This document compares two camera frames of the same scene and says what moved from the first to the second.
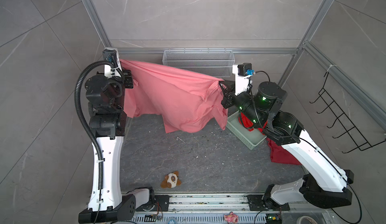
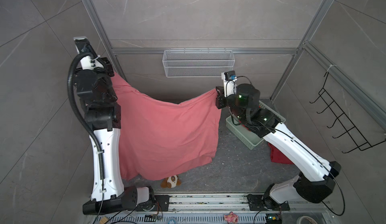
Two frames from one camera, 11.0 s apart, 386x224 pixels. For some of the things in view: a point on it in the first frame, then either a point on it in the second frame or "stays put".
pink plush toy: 231,218 stays put
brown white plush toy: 171,180 stays put
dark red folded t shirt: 279,154 stays put
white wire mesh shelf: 218,63 stays put
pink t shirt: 187,103 -> 158,138
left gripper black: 126,85 -> 106,72
